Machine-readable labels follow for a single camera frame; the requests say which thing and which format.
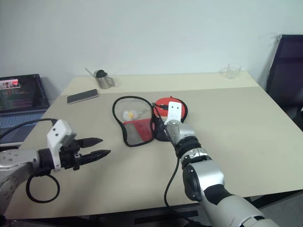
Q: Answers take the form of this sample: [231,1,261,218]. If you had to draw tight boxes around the stainless steel cup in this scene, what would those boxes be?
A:
[96,70,119,90]

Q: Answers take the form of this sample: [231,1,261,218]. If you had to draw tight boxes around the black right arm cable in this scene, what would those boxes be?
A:
[152,102,202,225]

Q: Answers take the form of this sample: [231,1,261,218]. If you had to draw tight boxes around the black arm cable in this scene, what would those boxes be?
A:
[0,118,60,203]
[152,102,202,225]

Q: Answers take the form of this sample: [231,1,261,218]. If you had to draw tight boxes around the white yellow plush charm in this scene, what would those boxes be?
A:
[122,110,138,121]

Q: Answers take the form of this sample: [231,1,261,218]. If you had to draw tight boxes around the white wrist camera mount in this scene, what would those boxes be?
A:
[164,101,183,126]
[46,119,78,173]

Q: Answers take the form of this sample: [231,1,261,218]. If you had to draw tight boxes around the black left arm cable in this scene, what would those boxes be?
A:
[0,118,60,203]

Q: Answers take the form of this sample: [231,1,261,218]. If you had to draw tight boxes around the black office chair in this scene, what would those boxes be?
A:
[265,35,303,132]

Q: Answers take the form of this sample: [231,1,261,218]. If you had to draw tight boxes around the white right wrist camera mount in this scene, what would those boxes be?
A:
[164,101,183,126]

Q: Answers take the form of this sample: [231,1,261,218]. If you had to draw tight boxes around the red black paddle case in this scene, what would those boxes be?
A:
[112,95,189,148]

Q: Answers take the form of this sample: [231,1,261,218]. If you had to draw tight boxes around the black smartphone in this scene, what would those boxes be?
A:
[67,89,99,105]

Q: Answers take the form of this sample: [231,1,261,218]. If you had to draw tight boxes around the dark open laptop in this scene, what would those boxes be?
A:
[0,74,51,145]

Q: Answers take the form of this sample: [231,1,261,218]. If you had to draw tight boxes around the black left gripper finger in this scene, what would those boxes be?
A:
[79,138,104,150]
[80,149,112,166]

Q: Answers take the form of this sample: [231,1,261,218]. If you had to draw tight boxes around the clear glass cup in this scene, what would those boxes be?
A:
[221,63,242,80]

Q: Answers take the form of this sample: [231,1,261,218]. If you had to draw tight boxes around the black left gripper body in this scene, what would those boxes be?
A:
[59,139,84,171]

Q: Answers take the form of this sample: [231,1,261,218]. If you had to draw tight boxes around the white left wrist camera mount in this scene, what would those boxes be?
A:
[46,119,78,173]

